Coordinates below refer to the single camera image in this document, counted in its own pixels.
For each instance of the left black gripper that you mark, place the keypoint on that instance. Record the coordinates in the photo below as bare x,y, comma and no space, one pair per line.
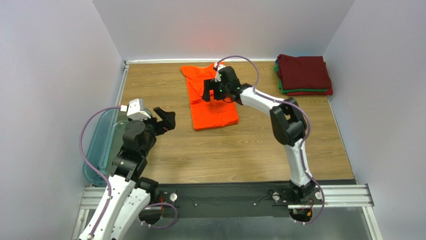
159,123

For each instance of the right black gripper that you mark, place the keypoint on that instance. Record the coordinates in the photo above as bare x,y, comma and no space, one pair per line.
208,89

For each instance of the orange t-shirt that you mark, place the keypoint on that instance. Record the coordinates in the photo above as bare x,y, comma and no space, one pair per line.
207,115

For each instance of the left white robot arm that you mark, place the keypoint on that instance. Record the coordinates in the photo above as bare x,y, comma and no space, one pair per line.
127,193

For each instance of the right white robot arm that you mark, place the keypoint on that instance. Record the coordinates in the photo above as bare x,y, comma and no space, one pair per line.
288,123

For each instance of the clear blue plastic bin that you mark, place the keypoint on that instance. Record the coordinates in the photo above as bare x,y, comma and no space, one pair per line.
107,140

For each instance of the folded maroon t-shirt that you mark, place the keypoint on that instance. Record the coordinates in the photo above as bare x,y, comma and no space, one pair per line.
303,73

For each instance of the folded red t-shirt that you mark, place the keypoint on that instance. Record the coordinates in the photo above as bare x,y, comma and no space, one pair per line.
328,92

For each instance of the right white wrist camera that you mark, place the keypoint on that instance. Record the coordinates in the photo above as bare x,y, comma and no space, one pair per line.
218,66

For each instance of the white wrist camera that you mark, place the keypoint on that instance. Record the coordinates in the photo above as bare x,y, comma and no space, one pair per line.
136,110
218,66

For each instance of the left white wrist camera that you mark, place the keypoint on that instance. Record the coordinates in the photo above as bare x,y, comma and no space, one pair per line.
136,110

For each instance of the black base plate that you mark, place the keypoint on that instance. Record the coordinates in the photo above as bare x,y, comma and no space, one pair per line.
233,199

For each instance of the aluminium frame rail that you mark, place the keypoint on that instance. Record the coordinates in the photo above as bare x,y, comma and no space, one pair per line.
336,196

